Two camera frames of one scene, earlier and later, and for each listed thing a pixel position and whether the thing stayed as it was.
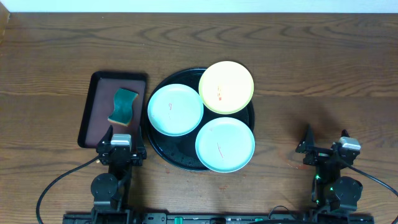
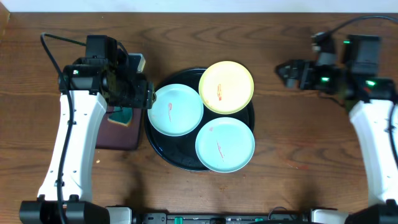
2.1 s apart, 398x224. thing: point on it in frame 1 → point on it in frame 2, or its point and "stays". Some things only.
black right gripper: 306,147 → 307,66
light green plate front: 225,144 stays
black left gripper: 102,152 → 145,97
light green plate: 175,109 stays
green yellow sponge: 122,112 stays
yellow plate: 226,87 stays
